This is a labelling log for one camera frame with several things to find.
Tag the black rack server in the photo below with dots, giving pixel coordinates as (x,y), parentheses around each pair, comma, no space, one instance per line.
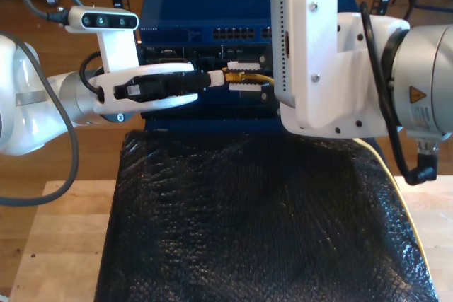
(170,52)

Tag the blue rack base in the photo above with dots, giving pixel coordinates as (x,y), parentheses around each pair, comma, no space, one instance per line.
(212,125)

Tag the black textured mat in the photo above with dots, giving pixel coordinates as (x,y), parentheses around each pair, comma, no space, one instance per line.
(230,227)

